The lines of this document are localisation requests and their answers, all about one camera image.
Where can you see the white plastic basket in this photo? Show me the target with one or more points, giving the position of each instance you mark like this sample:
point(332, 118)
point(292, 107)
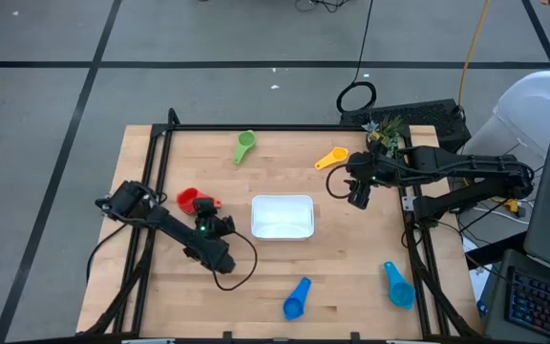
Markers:
point(282, 217)

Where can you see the potted succulent plant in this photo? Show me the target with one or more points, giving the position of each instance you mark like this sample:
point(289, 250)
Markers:
point(385, 131)

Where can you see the yellow measuring cup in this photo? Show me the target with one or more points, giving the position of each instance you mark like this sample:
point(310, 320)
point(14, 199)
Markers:
point(337, 155)

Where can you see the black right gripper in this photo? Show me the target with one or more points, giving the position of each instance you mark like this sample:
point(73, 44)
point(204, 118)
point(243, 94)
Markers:
point(370, 167)

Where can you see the blue measuring cup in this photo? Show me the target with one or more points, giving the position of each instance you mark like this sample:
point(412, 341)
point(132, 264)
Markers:
point(294, 308)

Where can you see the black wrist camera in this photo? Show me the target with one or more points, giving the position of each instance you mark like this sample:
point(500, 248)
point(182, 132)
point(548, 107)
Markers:
point(205, 206)
point(360, 196)

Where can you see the red measuring cup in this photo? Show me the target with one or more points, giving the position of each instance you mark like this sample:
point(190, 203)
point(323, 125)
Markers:
point(186, 200)

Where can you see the grey keyboard tray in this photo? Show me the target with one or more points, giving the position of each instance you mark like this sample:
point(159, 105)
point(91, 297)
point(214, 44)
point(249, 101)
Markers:
point(494, 306)

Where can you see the black aluminium table frame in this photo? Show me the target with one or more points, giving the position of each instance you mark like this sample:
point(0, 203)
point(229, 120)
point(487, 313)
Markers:
point(275, 127)

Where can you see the black perforated computer case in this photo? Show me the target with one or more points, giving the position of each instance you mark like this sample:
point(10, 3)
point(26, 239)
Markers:
point(423, 117)

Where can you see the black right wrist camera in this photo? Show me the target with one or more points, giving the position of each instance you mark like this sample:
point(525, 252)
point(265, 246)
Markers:
point(360, 196)

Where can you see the green measuring cup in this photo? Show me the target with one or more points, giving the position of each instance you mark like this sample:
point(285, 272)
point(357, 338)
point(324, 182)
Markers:
point(245, 141)

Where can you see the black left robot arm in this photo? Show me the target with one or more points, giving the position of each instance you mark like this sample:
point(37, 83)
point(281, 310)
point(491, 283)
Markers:
point(179, 231)

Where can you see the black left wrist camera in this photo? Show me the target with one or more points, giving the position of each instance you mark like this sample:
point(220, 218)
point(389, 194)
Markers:
point(205, 206)

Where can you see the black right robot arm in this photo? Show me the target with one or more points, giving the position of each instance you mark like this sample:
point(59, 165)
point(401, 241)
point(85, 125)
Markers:
point(471, 165)

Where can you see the black backlit keyboard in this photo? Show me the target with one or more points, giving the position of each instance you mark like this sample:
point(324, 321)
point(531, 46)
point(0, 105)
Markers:
point(542, 306)

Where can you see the teal measuring cup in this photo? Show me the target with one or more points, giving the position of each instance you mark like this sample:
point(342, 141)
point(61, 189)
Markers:
point(401, 294)

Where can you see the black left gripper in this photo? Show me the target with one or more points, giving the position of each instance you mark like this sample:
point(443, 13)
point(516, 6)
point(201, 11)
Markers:
point(210, 227)

